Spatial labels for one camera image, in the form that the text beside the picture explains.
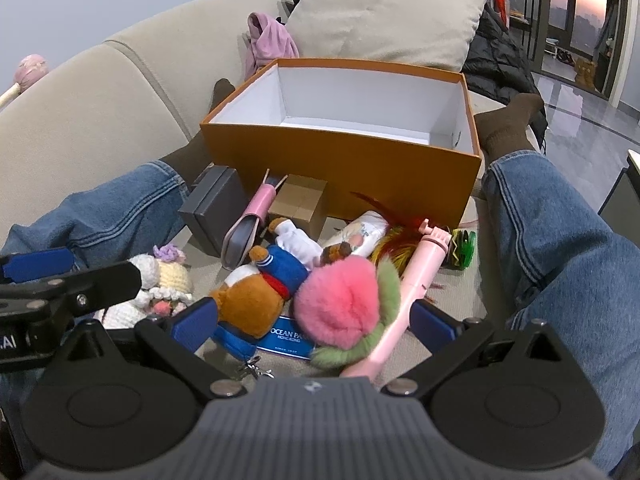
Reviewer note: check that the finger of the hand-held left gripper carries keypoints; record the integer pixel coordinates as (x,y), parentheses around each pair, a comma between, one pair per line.
(35,265)
(105,280)

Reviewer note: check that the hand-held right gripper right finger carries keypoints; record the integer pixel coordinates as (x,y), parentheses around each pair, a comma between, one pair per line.
(435,327)

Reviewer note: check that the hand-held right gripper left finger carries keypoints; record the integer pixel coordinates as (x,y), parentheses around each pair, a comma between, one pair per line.
(200,317)

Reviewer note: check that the white crochet doll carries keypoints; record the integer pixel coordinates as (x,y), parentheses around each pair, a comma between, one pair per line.
(167,280)

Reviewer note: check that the brown bear plush blue outfit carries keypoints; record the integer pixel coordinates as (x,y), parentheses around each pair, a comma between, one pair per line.
(260,290)

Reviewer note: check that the pink and grey case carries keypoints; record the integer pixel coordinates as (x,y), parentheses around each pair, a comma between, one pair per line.
(245,232)

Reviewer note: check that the pink fluffy peach pompom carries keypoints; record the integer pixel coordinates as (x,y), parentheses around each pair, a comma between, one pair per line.
(340,300)

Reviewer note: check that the grey gift box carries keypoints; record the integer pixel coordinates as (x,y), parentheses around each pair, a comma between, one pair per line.
(212,205)

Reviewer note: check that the small brown cardboard box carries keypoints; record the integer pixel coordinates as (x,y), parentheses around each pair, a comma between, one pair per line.
(300,202)

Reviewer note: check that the orange cardboard box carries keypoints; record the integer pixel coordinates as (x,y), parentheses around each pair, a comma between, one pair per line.
(350,160)

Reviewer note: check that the pink selfie stick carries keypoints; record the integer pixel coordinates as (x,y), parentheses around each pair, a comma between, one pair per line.
(425,265)

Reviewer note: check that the green and yellow paper ornament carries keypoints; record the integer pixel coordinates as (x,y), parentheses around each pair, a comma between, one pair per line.
(462,252)

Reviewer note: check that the red and yellow feather toy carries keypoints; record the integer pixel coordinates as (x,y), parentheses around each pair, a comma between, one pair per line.
(395,247)

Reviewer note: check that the blue printed card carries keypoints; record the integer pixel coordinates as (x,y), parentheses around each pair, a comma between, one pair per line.
(287,342)

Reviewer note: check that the white printed tube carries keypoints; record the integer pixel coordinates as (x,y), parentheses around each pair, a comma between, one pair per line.
(367,230)

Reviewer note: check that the small brown furry charm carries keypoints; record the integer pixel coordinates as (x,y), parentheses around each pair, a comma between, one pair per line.
(336,254)

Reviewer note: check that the brown sock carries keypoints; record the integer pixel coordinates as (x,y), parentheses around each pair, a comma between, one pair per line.
(187,157)
(510,122)

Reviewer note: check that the person's right leg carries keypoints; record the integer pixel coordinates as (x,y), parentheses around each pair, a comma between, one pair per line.
(565,240)

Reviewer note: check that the beige sofa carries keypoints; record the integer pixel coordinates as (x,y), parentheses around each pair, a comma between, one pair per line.
(100,110)

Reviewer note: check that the pink knobbed massage stick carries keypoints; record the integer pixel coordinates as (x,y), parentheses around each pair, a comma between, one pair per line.
(27,72)

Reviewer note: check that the black side table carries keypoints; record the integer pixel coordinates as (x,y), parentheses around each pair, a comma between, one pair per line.
(622,187)

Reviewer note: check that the black jacket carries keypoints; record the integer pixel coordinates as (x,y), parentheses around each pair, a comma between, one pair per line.
(500,60)

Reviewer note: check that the pink garment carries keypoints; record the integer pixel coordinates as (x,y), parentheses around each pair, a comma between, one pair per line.
(270,42)

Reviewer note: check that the brown boots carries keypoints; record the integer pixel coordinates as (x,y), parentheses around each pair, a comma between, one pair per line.
(585,74)

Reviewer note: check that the beige cushion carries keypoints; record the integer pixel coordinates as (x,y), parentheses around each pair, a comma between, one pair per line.
(385,15)

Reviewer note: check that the black metal shelf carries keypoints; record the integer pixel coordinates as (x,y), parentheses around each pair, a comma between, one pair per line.
(517,7)

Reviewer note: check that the glass balcony door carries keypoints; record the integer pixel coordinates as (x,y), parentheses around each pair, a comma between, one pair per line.
(575,15)

